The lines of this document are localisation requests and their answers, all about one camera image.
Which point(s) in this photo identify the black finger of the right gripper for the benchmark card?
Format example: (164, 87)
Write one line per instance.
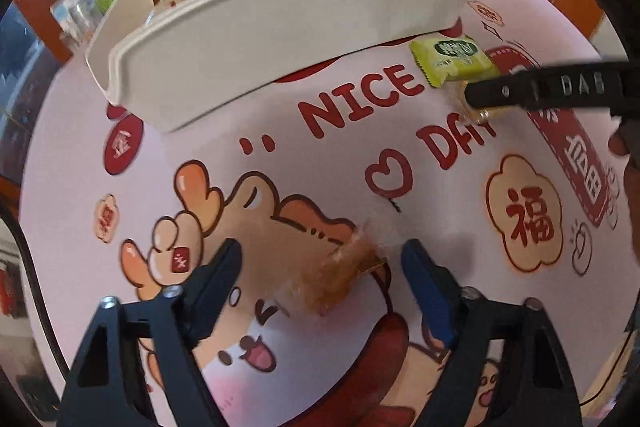
(545, 88)

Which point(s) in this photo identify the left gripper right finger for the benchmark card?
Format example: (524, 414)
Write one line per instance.
(535, 386)

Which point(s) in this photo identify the green snack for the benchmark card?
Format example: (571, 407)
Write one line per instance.
(443, 59)

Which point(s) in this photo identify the brown pastry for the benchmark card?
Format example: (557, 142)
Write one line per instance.
(324, 282)

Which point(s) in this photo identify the person's right hand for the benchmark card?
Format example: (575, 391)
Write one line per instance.
(618, 146)

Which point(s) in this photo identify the white rectangular plastic tray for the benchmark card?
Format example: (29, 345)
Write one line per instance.
(171, 67)

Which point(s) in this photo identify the pink printed table mat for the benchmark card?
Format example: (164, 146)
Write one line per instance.
(157, 254)

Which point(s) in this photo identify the white blue carton box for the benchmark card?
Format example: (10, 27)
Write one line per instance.
(61, 10)

